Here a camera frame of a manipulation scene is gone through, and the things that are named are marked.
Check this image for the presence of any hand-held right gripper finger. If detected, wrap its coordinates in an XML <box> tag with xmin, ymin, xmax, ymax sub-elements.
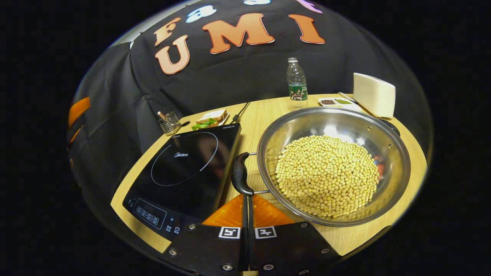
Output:
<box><xmin>248</xmin><ymin>194</ymin><xmax>343</xmax><ymax>276</ymax></box>
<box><xmin>160</xmin><ymin>194</ymin><xmax>249</xmax><ymax>276</ymax></box>

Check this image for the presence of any black induction cooktop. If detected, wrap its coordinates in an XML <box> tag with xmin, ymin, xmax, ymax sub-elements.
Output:
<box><xmin>123</xmin><ymin>123</ymin><xmax>242</xmax><ymax>241</ymax></box>

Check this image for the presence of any stainless steel pot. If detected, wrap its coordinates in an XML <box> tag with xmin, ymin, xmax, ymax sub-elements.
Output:
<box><xmin>231</xmin><ymin>107</ymin><xmax>412</xmax><ymax>227</ymax></box>

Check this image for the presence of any pile of soybeans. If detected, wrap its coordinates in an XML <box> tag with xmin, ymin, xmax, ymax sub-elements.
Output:
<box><xmin>275</xmin><ymin>135</ymin><xmax>380</xmax><ymax>218</ymax></box>

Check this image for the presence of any sandwich with lettuce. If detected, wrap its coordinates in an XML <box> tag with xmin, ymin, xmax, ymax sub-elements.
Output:
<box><xmin>191</xmin><ymin>109</ymin><xmax>228</xmax><ymax>131</ymax></box>

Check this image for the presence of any black backdrop cloth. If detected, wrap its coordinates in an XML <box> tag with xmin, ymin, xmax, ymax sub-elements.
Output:
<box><xmin>69</xmin><ymin>0</ymin><xmax>434</xmax><ymax>215</ymax></box>

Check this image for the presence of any clear plastic water bottle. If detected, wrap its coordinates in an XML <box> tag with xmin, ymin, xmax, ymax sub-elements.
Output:
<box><xmin>287</xmin><ymin>57</ymin><xmax>308</xmax><ymax>110</ymax></box>

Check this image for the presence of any white divided bean dish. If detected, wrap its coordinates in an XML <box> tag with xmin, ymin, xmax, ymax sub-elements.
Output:
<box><xmin>318</xmin><ymin>97</ymin><xmax>363</xmax><ymax>112</ymax></box>

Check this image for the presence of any white box-shaped appliance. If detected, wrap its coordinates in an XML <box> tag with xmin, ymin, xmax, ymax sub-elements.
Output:
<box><xmin>353</xmin><ymin>73</ymin><xmax>396</xmax><ymax>118</ymax></box>

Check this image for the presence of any metal wire utensil holder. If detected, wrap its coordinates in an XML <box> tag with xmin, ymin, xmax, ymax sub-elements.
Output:
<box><xmin>157</xmin><ymin>111</ymin><xmax>183</xmax><ymax>135</ymax></box>

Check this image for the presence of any black power cable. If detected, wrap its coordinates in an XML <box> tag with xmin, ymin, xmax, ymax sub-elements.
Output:
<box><xmin>231</xmin><ymin>101</ymin><xmax>250</xmax><ymax>124</ymax></box>

